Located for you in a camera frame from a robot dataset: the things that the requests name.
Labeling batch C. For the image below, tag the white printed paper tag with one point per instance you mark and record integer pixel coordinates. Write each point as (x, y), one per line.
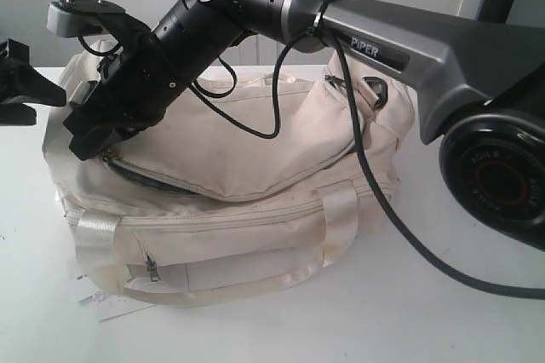
(113, 307)

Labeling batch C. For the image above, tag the cream fabric duffel bag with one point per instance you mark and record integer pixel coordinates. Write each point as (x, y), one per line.
(198, 212)

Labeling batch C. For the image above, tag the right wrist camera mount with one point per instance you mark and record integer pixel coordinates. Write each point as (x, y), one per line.
(86, 18)

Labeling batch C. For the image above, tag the white brand hang tag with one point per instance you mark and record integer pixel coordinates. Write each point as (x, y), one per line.
(85, 290)

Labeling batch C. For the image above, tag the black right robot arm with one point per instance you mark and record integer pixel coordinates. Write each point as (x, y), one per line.
(479, 85)

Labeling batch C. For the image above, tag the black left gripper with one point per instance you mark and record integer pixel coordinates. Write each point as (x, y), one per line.
(36, 89)

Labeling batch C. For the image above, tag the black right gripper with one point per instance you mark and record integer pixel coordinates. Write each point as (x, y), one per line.
(139, 78)

